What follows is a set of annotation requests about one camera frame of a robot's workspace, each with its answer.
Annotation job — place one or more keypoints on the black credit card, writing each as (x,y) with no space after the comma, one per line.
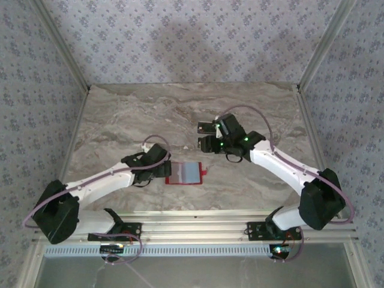
(206,127)

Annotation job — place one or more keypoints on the red leather card holder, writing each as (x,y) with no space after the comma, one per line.
(190,174)

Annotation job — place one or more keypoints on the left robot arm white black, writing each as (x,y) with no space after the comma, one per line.
(99,186)

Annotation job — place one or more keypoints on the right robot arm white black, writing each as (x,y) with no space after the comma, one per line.
(285,171)

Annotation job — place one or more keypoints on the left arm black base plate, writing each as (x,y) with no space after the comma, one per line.
(132,231)

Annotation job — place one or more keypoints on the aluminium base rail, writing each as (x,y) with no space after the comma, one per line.
(195,231)

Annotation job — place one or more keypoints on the aluminium table side rail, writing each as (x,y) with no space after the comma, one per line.
(77,129)
(309,120)

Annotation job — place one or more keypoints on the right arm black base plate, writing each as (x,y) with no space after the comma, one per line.
(255,231)

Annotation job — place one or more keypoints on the aluminium upright frame post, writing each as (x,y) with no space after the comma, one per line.
(63,45)
(324,45)

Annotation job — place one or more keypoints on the aluminium frame leg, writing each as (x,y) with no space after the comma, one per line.
(30,267)
(358,267)

